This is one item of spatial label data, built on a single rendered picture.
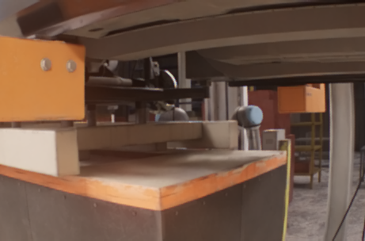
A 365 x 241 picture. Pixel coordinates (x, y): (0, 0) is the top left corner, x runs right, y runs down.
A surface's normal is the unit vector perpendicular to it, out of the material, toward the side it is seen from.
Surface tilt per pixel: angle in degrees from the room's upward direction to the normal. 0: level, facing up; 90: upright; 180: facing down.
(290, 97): 90
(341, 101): 90
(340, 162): 90
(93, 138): 90
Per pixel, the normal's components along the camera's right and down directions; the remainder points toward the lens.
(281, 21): -0.55, 0.15
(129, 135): 0.82, -0.02
